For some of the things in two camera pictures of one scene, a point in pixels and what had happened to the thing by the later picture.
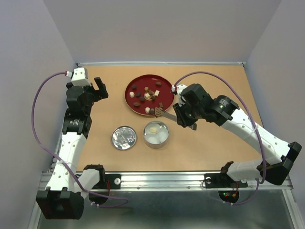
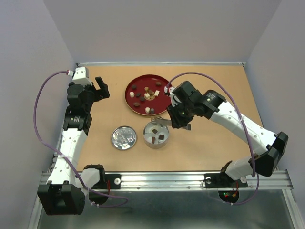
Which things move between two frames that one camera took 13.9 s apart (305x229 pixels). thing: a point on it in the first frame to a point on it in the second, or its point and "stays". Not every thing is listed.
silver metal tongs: (160, 112) to (160, 120)
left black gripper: (98, 94) stays
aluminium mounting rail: (182, 182) stays
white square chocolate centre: (147, 96) stays
